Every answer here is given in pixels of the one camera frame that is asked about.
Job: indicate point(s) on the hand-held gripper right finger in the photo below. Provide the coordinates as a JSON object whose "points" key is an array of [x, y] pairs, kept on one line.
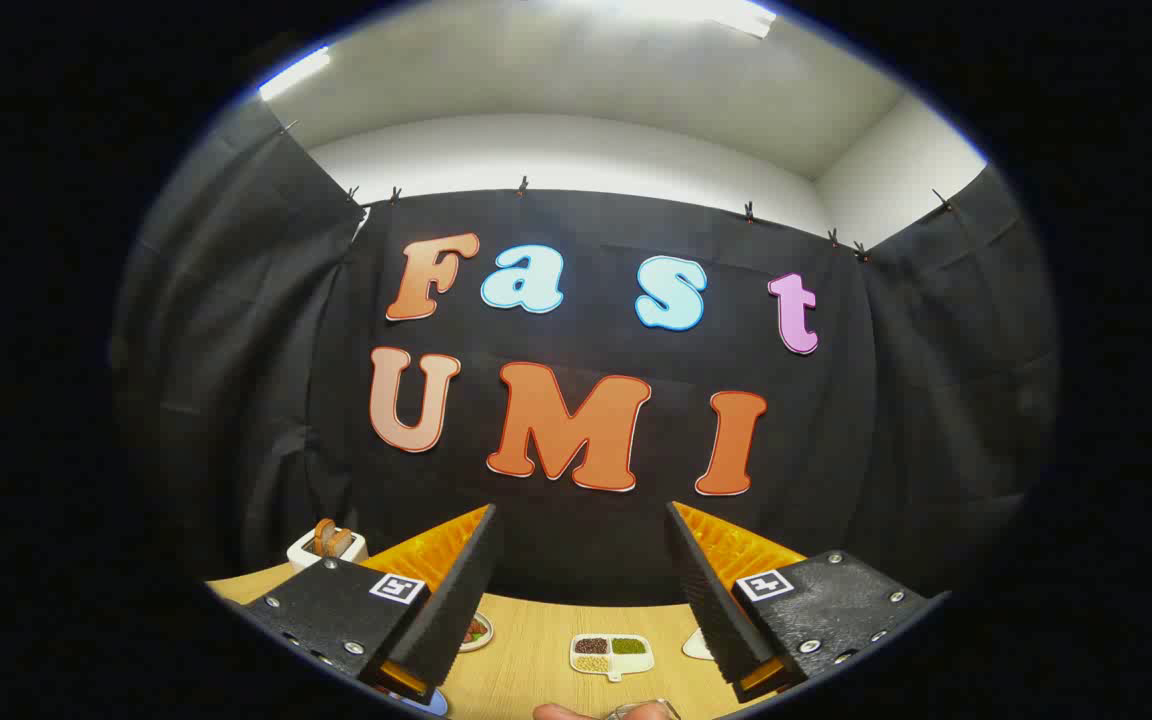
{"points": [[711, 600]]}

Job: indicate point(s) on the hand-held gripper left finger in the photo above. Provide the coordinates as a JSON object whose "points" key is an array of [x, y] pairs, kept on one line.
{"points": [[456, 610]]}

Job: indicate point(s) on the grey food plate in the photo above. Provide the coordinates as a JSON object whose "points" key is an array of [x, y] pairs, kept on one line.
{"points": [[481, 640]]}

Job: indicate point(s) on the small white plate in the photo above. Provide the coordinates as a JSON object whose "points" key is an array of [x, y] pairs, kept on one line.
{"points": [[696, 645]]}

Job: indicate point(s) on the pile of green beans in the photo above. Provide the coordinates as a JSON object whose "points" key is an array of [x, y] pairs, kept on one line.
{"points": [[628, 646]]}

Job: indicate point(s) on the blue oval plate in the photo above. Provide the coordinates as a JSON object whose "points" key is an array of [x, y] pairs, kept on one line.
{"points": [[428, 703]]}

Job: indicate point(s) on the white divided dish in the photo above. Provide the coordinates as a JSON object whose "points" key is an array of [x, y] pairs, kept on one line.
{"points": [[626, 662]]}

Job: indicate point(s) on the pile of dark brown beans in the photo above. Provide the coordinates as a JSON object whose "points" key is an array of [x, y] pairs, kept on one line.
{"points": [[591, 646]]}

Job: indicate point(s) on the toasted bread slice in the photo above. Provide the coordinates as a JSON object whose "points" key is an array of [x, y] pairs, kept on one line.
{"points": [[342, 542], [322, 535]]}

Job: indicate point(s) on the pile of yellow soybeans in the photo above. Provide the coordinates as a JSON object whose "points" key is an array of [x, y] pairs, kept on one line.
{"points": [[591, 663]]}

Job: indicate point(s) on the white toaster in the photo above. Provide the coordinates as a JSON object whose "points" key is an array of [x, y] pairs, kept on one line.
{"points": [[306, 552]]}

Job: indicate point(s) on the row of small black clips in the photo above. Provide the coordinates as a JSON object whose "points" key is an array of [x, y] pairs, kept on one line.
{"points": [[523, 186]]}

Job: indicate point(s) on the ceiling light strip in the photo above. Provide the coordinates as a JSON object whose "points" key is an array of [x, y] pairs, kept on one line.
{"points": [[294, 73]]}

